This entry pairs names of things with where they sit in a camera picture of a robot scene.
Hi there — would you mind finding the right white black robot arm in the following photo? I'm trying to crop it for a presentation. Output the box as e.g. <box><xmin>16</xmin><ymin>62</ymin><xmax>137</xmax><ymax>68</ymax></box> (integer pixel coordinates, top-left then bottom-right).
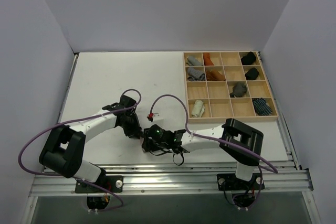
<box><xmin>142</xmin><ymin>119</ymin><xmax>264</xmax><ymax>189</ymax></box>

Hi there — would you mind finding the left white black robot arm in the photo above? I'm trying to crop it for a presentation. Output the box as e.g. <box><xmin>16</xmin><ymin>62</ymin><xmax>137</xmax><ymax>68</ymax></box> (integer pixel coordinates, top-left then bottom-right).
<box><xmin>39</xmin><ymin>95</ymin><xmax>142</xmax><ymax>192</ymax></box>

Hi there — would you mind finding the grey striped rolled cloth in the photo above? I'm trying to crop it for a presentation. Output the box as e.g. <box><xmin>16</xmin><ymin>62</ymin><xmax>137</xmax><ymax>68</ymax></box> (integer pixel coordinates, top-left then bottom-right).
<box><xmin>187</xmin><ymin>67</ymin><xmax>206</xmax><ymax>81</ymax></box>

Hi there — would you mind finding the orange rolled cloth lower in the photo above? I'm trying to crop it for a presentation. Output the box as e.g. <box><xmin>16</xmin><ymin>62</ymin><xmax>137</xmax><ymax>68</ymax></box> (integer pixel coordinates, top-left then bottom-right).
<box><xmin>205</xmin><ymin>69</ymin><xmax>225</xmax><ymax>81</ymax></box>

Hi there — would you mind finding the orange rolled cloth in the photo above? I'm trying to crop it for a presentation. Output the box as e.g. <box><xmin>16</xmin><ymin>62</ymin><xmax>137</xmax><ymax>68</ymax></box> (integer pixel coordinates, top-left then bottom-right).
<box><xmin>203</xmin><ymin>52</ymin><xmax>214</xmax><ymax>66</ymax></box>
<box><xmin>205</xmin><ymin>69</ymin><xmax>225</xmax><ymax>81</ymax></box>

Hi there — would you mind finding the orange rolled cloth upper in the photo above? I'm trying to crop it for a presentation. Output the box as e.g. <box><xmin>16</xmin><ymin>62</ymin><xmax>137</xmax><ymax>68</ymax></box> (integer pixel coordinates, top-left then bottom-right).
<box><xmin>203</xmin><ymin>52</ymin><xmax>214</xmax><ymax>66</ymax></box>

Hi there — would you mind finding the wooden compartment tray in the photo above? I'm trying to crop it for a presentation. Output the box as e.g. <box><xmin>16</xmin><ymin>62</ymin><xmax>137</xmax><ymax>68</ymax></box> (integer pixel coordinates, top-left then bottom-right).
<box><xmin>183</xmin><ymin>51</ymin><xmax>278</xmax><ymax>123</ymax></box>

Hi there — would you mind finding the dark grey rolled cloth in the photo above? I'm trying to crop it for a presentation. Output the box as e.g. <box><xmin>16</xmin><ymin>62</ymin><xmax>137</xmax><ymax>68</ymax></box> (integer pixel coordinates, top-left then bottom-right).
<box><xmin>229</xmin><ymin>82</ymin><xmax>247</xmax><ymax>98</ymax></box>

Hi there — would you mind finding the blue striped rolled cloth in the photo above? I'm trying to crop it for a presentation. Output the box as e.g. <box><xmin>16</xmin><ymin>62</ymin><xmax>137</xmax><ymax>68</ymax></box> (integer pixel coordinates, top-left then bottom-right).
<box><xmin>252</xmin><ymin>98</ymin><xmax>272</xmax><ymax>116</ymax></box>

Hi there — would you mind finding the black rolled cloth lower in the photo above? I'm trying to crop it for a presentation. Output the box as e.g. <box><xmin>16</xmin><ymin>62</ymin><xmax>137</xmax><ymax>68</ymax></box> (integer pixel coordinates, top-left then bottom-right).
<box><xmin>245</xmin><ymin>68</ymin><xmax>260</xmax><ymax>81</ymax></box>

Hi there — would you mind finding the black rolled cloth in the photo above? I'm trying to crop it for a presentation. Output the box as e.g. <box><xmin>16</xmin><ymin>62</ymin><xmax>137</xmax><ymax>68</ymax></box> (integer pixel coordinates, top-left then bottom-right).
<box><xmin>245</xmin><ymin>68</ymin><xmax>260</xmax><ymax>81</ymax></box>
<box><xmin>241</xmin><ymin>51</ymin><xmax>257</xmax><ymax>66</ymax></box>

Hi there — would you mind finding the black rolled cloth upper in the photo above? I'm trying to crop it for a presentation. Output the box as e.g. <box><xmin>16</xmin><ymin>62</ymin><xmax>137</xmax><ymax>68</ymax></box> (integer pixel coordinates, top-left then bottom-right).
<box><xmin>241</xmin><ymin>51</ymin><xmax>257</xmax><ymax>66</ymax></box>

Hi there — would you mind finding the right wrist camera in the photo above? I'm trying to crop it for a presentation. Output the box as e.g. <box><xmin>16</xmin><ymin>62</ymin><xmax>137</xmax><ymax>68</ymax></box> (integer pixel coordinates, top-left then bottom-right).
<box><xmin>146</xmin><ymin>112</ymin><xmax>165</xmax><ymax>141</ymax></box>

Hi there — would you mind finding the aluminium frame rail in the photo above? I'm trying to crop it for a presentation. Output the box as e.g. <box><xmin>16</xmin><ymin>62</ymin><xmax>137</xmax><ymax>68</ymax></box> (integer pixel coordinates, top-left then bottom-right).
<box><xmin>29</xmin><ymin>159</ymin><xmax>313</xmax><ymax>197</ymax></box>

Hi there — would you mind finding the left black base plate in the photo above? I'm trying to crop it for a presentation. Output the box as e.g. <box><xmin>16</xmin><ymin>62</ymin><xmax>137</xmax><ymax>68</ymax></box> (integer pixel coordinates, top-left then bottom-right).
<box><xmin>75</xmin><ymin>175</ymin><xmax>124</xmax><ymax>194</ymax></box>

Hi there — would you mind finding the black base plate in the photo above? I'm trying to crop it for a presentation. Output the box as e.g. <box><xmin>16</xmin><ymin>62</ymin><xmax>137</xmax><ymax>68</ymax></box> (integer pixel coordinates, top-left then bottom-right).
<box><xmin>216</xmin><ymin>173</ymin><xmax>265</xmax><ymax>191</ymax></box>
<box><xmin>75</xmin><ymin>175</ymin><xmax>124</xmax><ymax>194</ymax></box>

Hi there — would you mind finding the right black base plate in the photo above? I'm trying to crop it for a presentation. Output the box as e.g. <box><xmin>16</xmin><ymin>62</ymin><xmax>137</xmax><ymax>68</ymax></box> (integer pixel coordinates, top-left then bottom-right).
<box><xmin>216</xmin><ymin>173</ymin><xmax>265</xmax><ymax>191</ymax></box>

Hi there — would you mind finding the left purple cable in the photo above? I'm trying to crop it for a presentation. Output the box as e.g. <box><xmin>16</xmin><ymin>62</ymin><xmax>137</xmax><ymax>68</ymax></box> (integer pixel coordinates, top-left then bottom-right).
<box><xmin>17</xmin><ymin>89</ymin><xmax>143</xmax><ymax>213</ymax></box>

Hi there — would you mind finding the purple cable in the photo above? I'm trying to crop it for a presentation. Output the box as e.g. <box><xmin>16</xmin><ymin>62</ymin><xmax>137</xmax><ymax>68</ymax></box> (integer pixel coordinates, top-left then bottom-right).
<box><xmin>17</xmin><ymin>89</ymin><xmax>143</xmax><ymax>213</ymax></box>
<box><xmin>150</xmin><ymin>94</ymin><xmax>279</xmax><ymax>206</ymax></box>

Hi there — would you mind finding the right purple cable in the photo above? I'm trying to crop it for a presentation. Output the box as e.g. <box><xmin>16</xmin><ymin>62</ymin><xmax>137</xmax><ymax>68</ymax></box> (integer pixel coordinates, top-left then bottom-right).
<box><xmin>150</xmin><ymin>94</ymin><xmax>279</xmax><ymax>206</ymax></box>

